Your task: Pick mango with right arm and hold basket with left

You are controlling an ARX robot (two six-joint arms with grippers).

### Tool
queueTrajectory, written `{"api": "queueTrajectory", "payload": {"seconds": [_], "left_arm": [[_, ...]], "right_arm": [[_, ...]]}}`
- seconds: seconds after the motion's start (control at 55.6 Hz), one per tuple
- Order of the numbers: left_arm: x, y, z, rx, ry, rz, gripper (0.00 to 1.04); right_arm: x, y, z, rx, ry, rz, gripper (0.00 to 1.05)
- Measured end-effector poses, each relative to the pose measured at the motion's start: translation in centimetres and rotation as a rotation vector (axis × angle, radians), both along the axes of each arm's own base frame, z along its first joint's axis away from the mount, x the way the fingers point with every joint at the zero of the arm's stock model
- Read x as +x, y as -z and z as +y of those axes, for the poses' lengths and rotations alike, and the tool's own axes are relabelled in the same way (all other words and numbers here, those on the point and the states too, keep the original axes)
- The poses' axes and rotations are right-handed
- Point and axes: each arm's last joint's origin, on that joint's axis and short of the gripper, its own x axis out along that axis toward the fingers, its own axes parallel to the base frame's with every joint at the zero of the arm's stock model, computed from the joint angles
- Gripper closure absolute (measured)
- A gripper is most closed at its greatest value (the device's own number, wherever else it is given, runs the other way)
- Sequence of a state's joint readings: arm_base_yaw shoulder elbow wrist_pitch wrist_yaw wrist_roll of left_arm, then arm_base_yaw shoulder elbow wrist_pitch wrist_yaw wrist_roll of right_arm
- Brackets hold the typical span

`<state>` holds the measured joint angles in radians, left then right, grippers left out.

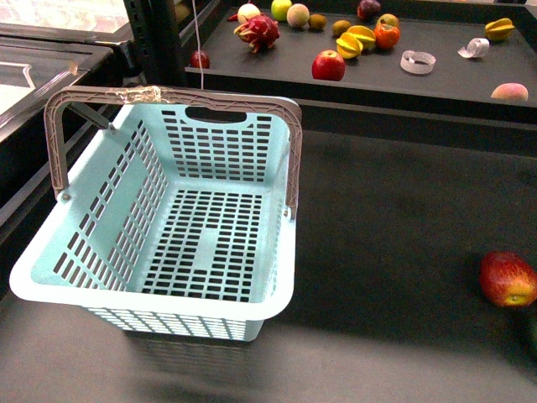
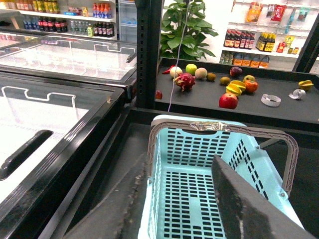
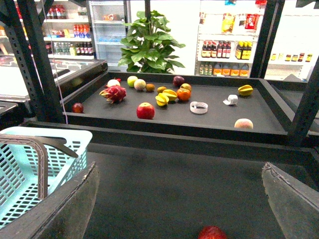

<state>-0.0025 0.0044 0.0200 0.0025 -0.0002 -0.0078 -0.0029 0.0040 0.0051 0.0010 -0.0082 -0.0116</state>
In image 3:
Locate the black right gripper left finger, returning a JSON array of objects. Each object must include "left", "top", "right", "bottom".
[{"left": 0, "top": 163, "right": 100, "bottom": 239}]

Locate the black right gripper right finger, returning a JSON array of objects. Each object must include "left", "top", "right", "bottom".
[{"left": 262, "top": 162, "right": 319, "bottom": 239}]

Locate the light blue plastic basket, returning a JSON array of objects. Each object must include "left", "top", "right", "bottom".
[{"left": 0, "top": 126, "right": 93, "bottom": 228}]

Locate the pale pink peach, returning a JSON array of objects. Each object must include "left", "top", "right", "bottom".
[{"left": 234, "top": 118, "right": 254, "bottom": 129}]

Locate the small dark red plum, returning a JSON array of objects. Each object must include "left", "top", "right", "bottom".
[{"left": 72, "top": 103, "right": 84, "bottom": 114}]

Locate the black display tray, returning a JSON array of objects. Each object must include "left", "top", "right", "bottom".
[{"left": 64, "top": 72, "right": 294, "bottom": 144}]

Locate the yellow starfruit far right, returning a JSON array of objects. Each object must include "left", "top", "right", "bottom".
[{"left": 238, "top": 85, "right": 254, "bottom": 97}]

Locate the yellow starfruit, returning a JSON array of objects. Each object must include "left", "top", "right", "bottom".
[
  {"left": 162, "top": 89, "right": 178, "bottom": 102},
  {"left": 155, "top": 93, "right": 169, "bottom": 107},
  {"left": 238, "top": 85, "right": 254, "bottom": 97}
]

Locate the white pink dragon fruit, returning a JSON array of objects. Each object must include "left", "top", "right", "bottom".
[{"left": 105, "top": 78, "right": 121, "bottom": 88}]

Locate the green apple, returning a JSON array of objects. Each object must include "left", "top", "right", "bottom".
[{"left": 127, "top": 76, "right": 138, "bottom": 88}]

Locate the yellow starfruit front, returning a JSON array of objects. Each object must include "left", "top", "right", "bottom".
[{"left": 155, "top": 93, "right": 169, "bottom": 107}]

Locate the pale round melon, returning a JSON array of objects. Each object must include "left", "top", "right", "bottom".
[{"left": 134, "top": 79, "right": 146, "bottom": 91}]

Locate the brown kiwi left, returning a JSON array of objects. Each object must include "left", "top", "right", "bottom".
[{"left": 145, "top": 84, "right": 155, "bottom": 92}]

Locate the brown kiwi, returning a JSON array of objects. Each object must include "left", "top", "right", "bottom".
[
  {"left": 157, "top": 86, "right": 166, "bottom": 94},
  {"left": 145, "top": 84, "right": 155, "bottom": 92}
]

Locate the brown kiwi right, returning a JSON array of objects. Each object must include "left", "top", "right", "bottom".
[{"left": 157, "top": 86, "right": 166, "bottom": 94}]

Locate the orange persimmon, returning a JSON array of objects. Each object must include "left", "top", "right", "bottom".
[{"left": 176, "top": 88, "right": 191, "bottom": 102}]

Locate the yellow starfruit middle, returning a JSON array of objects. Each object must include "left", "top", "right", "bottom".
[{"left": 162, "top": 89, "right": 178, "bottom": 102}]

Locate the dark purple passion fruit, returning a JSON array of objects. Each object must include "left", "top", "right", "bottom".
[{"left": 172, "top": 76, "right": 185, "bottom": 87}]

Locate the green potted plant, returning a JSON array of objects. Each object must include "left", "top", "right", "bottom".
[{"left": 118, "top": 10, "right": 185, "bottom": 74}]

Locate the glass door refrigerator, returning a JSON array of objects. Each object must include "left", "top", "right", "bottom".
[{"left": 88, "top": 0, "right": 131, "bottom": 72}]

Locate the red apple near camera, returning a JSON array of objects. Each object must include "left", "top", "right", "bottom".
[{"left": 198, "top": 226, "right": 228, "bottom": 239}]

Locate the white tape ring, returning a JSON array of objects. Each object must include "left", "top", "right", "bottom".
[{"left": 189, "top": 101, "right": 209, "bottom": 115}]

